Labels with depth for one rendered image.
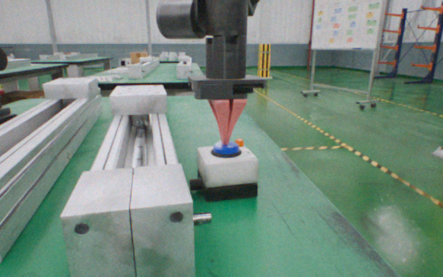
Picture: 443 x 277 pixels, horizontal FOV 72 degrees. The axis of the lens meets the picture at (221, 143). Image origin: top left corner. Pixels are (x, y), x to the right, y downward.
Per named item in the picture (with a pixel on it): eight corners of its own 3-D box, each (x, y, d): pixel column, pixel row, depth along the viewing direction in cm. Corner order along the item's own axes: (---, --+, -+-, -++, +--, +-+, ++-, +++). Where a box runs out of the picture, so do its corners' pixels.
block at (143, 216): (222, 291, 28) (222, 198, 26) (77, 316, 26) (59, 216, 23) (204, 235, 37) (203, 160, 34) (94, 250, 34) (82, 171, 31)
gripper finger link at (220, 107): (205, 138, 50) (205, 79, 47) (247, 135, 51) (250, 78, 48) (214, 152, 43) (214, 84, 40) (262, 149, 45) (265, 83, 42)
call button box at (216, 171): (258, 196, 46) (259, 157, 44) (194, 204, 44) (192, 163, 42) (242, 176, 54) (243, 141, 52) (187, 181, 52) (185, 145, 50)
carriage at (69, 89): (91, 108, 83) (88, 83, 81) (47, 110, 81) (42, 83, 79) (99, 99, 98) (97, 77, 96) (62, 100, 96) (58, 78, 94)
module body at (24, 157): (2, 263, 32) (-16, 189, 30) (-112, 278, 30) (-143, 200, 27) (102, 112, 106) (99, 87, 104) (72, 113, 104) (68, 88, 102)
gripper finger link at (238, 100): (190, 139, 49) (189, 79, 46) (233, 137, 51) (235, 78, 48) (197, 153, 43) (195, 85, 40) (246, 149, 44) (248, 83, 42)
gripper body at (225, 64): (187, 88, 46) (186, 36, 44) (252, 86, 49) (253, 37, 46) (193, 94, 40) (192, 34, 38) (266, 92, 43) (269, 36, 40)
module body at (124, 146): (184, 238, 36) (181, 171, 34) (94, 250, 34) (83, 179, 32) (158, 110, 111) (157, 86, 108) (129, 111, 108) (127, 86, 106)
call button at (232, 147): (242, 160, 46) (242, 146, 45) (216, 162, 45) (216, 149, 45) (235, 151, 50) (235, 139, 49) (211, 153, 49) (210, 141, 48)
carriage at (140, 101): (168, 126, 64) (166, 93, 62) (113, 129, 62) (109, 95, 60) (164, 111, 79) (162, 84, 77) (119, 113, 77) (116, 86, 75)
